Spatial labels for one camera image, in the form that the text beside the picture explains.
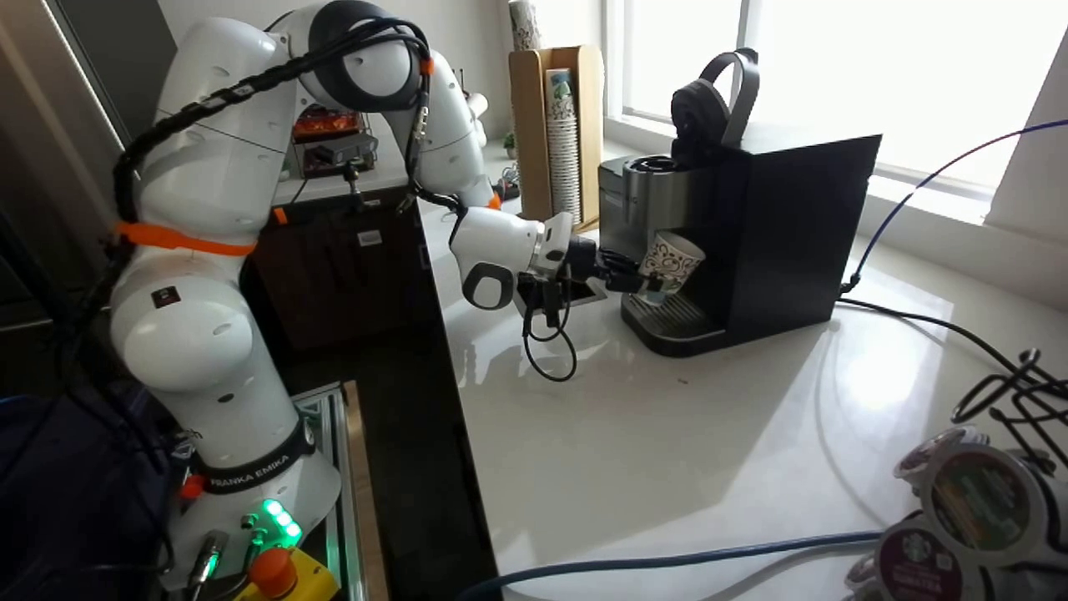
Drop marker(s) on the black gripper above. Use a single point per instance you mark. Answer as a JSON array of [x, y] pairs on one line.
[[570, 275]]

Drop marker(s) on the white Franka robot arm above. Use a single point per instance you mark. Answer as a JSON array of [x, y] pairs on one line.
[[211, 334]]

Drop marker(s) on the paper cup stack green print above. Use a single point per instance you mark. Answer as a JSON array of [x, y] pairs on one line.
[[561, 145]]

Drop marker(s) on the black coffee machine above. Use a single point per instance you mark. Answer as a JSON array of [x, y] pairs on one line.
[[779, 236]]

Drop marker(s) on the wooden cup holder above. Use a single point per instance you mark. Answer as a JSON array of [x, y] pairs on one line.
[[528, 136]]

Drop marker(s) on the dark wooden cabinet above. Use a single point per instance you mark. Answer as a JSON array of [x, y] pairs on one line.
[[334, 279]]

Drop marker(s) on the rack with orange snack packets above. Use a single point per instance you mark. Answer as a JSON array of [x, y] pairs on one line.
[[334, 140]]

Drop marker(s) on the bright window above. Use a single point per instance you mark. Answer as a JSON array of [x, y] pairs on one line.
[[889, 77]]

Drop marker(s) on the dark lid coffee pod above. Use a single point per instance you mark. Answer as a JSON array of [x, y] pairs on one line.
[[919, 569]]

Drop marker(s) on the green lid coffee pod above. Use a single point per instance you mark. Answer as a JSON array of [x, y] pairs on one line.
[[978, 495]]

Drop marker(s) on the yellow emergency stop box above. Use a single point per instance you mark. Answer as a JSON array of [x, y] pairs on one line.
[[286, 579]]

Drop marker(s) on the dark grey tall cabinet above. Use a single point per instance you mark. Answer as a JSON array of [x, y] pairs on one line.
[[122, 44]]

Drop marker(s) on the dark blue fabric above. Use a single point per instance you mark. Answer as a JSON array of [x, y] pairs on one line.
[[69, 502]]

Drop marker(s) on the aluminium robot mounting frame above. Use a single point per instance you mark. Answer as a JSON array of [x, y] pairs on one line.
[[337, 470]]

